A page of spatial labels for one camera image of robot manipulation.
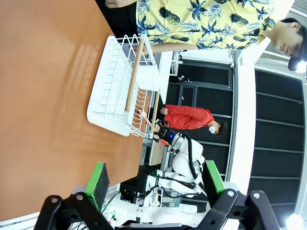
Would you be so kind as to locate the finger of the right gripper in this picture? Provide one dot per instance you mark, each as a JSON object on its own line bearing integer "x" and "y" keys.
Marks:
{"x": 158, "y": 124}
{"x": 156, "y": 139}

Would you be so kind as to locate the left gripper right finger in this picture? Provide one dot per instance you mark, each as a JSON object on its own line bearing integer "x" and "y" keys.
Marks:
{"x": 213, "y": 182}

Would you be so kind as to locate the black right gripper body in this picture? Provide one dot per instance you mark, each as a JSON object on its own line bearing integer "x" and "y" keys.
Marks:
{"x": 168, "y": 135}

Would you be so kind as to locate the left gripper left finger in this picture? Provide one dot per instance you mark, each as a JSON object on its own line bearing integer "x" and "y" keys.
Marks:
{"x": 98, "y": 184}

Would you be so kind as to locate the pink red utensil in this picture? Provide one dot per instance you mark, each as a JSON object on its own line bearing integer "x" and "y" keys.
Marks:
{"x": 145, "y": 117}

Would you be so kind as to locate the person's left forearm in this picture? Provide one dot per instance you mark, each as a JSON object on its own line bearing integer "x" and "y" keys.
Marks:
{"x": 177, "y": 48}

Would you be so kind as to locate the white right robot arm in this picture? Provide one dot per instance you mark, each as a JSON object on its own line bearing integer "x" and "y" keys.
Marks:
{"x": 197, "y": 153}

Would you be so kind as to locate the person's left hand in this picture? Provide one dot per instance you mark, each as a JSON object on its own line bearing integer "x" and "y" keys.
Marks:
{"x": 135, "y": 48}

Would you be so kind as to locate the person's right hand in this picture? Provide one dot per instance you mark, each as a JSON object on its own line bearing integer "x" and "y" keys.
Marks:
{"x": 118, "y": 3}

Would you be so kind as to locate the background person red jacket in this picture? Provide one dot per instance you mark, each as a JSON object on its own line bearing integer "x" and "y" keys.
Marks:
{"x": 187, "y": 117}

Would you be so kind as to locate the white side table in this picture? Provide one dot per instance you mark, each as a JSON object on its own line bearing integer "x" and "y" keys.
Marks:
{"x": 166, "y": 79}

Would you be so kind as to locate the white plastic cutlery holder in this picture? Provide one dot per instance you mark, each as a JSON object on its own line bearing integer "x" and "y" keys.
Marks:
{"x": 148, "y": 76}

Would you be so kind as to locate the bright ceiling lamp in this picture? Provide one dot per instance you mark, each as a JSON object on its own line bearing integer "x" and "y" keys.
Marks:
{"x": 301, "y": 67}
{"x": 296, "y": 221}

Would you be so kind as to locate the black trousers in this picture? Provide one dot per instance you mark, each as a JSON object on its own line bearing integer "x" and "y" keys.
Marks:
{"x": 122, "y": 21}

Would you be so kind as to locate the yellow pineapple print shirt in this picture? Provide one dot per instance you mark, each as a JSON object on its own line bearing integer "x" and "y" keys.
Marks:
{"x": 204, "y": 24}

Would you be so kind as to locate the person's head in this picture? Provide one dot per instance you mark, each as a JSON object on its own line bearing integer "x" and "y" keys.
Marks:
{"x": 285, "y": 38}

